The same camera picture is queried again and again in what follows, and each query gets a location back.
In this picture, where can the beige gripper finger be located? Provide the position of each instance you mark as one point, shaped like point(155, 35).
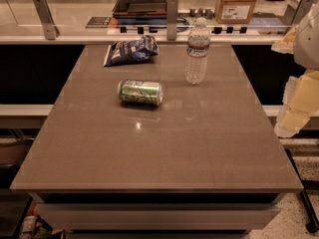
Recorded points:
point(286, 44)
point(300, 103)

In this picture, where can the green soda can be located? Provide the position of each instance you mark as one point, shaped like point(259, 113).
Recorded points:
point(142, 92)

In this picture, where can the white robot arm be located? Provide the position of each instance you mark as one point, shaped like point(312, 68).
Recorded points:
point(306, 46)

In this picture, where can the cardboard box with label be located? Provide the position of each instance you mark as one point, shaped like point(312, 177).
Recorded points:
point(234, 11)

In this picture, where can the clear plastic water bottle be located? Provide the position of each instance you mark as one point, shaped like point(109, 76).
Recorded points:
point(198, 42)

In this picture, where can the black floor bar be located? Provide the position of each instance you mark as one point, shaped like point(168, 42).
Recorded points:
point(313, 225)

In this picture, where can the dark tray stack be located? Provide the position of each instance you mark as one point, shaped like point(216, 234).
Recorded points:
point(137, 8)

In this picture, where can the blue chip bag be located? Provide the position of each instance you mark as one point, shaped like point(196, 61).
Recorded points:
point(131, 52)

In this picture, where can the table drawer front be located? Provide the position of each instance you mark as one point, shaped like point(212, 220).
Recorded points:
point(157, 216)

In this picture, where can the items on floor shelf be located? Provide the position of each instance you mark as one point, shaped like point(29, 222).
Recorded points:
point(34, 227)

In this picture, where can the right metal glass bracket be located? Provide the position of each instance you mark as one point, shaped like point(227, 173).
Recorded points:
point(296, 11)

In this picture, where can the metal glass bracket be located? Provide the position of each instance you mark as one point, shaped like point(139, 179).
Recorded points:
point(296, 11)
point(171, 19)
point(50, 29)

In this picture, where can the middle metal glass bracket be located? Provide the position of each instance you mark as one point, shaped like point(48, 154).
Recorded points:
point(171, 19)

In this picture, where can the left metal glass bracket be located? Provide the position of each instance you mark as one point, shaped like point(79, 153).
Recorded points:
point(50, 29)

